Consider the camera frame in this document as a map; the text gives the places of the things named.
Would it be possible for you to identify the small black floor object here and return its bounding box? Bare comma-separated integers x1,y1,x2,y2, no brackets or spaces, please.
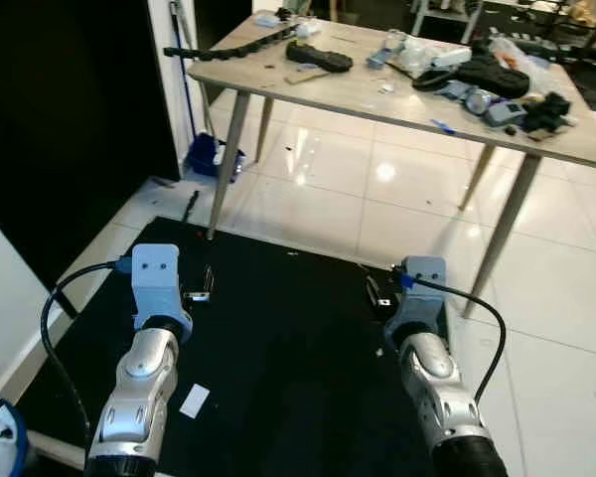
183,191,201,223

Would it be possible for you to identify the black floor mat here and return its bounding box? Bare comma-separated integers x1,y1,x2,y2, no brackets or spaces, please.
15,217,483,477

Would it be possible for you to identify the white paper scrap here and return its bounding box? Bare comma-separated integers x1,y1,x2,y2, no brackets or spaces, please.
179,385,212,418

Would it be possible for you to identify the blue dustpan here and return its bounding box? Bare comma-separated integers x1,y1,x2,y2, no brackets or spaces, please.
184,132,246,183

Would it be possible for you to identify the wooden table with grey legs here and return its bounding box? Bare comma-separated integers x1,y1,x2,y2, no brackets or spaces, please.
187,10,596,321

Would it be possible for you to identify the grey blue device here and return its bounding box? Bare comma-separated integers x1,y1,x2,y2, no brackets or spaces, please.
480,97,528,129

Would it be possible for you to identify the brown cardboard piece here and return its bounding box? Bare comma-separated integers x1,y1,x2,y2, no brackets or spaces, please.
282,67,331,86

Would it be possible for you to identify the black shoe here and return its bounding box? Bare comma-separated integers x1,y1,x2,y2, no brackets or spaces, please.
413,52,531,99

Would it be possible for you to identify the clear plastic wrap pile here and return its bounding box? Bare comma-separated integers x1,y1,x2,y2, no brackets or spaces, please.
366,30,474,79

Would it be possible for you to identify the black shoe sole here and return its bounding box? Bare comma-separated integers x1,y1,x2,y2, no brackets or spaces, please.
286,40,356,75

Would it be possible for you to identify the black crumpled bundle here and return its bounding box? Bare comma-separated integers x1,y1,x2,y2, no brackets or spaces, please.
521,91,575,137

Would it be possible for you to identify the clear plastic bag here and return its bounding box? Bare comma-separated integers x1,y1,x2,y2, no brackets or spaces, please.
487,35,554,96

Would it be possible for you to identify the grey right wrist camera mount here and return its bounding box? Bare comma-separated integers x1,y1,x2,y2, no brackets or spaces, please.
385,256,450,341

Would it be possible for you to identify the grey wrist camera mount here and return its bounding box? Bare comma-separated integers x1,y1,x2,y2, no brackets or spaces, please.
129,243,195,335
385,256,450,341

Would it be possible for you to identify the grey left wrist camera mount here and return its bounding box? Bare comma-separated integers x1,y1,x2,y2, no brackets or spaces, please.
129,243,195,335

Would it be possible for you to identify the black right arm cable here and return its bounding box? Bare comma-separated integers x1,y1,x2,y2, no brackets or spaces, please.
401,274,509,404

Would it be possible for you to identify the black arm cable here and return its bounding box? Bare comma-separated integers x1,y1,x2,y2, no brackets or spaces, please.
401,274,509,404
40,260,132,453

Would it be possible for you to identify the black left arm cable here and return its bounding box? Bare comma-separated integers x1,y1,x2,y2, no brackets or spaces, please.
40,260,132,453

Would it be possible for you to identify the long black cable chain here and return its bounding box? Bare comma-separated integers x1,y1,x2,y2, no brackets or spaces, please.
164,27,301,64

